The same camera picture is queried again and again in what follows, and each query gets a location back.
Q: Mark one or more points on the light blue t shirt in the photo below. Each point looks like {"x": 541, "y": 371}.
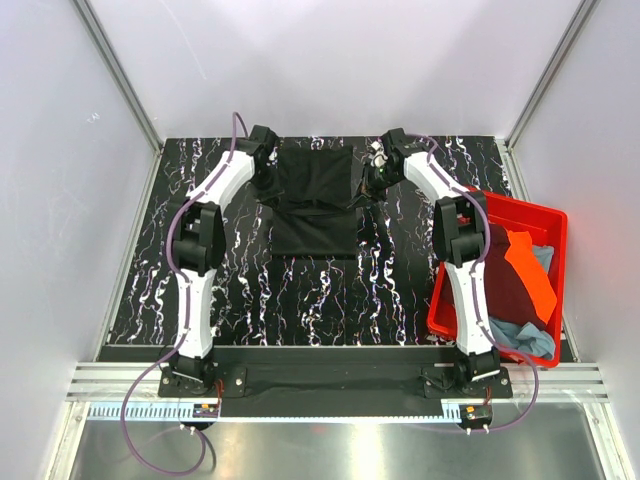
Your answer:
{"x": 525, "y": 335}

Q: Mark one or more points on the white slotted cable duct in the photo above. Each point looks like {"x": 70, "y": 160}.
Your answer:
{"x": 425, "y": 411}

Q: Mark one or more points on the left aluminium corner post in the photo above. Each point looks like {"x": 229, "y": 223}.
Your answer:
{"x": 108, "y": 54}

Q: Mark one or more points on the orange t shirt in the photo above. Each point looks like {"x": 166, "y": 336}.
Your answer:
{"x": 532, "y": 276}

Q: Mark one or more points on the left orange connector box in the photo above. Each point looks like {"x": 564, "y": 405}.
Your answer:
{"x": 206, "y": 410}

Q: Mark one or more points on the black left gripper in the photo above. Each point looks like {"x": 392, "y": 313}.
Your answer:
{"x": 271, "y": 195}

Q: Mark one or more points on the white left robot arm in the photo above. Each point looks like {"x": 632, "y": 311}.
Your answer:
{"x": 196, "y": 245}

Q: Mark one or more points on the right orange connector box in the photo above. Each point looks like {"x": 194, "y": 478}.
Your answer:
{"x": 477, "y": 413}

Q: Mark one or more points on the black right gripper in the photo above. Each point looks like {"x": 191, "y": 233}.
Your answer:
{"x": 367, "y": 194}

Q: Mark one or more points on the black t shirt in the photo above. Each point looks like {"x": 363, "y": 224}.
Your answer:
{"x": 313, "y": 216}

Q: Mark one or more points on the maroon t shirt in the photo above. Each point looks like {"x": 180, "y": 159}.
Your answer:
{"x": 506, "y": 298}

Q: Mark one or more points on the right aluminium corner post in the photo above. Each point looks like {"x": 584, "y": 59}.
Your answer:
{"x": 560, "y": 54}

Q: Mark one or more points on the orange connector box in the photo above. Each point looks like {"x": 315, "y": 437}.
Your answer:
{"x": 477, "y": 413}
{"x": 206, "y": 410}

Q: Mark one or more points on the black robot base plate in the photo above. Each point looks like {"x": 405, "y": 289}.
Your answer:
{"x": 435, "y": 365}

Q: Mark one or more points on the aluminium corner post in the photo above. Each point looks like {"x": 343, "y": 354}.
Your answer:
{"x": 108, "y": 54}
{"x": 560, "y": 54}

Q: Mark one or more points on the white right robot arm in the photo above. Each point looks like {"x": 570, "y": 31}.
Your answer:
{"x": 461, "y": 240}

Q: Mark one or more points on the red plastic bin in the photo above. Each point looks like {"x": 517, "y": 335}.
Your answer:
{"x": 547, "y": 227}

